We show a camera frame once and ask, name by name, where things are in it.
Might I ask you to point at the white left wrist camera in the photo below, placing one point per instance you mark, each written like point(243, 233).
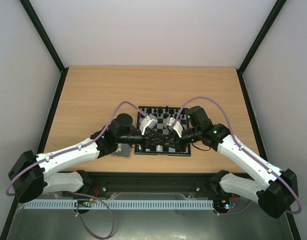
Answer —
point(147, 123)

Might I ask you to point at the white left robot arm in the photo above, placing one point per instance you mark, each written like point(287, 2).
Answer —
point(35, 174)

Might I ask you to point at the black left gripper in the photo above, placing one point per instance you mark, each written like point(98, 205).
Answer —
point(149, 139)

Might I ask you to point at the light blue cable duct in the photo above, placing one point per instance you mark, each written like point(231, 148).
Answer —
point(71, 204)

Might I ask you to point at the black white chess board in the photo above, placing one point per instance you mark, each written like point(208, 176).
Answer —
point(161, 113)

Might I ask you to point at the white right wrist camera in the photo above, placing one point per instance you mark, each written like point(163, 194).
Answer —
point(171, 124)

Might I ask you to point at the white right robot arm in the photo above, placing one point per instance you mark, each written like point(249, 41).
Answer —
point(272, 188)

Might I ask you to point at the dark cork-edged tray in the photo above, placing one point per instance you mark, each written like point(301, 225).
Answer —
point(122, 151)

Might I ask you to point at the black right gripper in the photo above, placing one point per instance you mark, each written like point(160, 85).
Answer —
point(178, 140)

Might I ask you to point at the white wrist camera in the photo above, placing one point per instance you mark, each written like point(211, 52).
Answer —
point(147, 123)
point(171, 124)

